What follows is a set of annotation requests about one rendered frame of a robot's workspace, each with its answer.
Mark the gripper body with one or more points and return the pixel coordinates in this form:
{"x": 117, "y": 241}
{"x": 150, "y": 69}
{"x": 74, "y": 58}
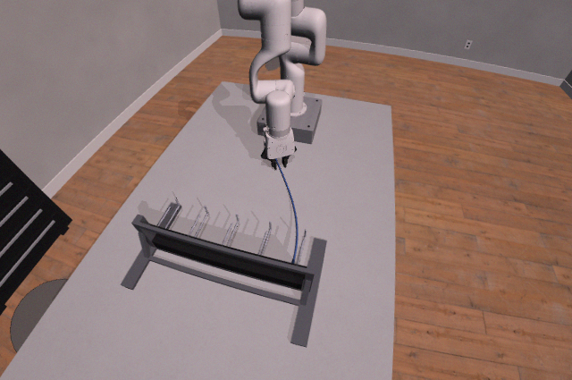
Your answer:
{"x": 276, "y": 147}

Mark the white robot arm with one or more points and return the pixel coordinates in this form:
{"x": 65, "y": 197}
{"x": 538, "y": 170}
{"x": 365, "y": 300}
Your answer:
{"x": 278, "y": 19}

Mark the dark grey rack with patch panel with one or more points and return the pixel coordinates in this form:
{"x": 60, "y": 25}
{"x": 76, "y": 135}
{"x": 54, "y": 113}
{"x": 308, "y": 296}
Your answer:
{"x": 237, "y": 261}

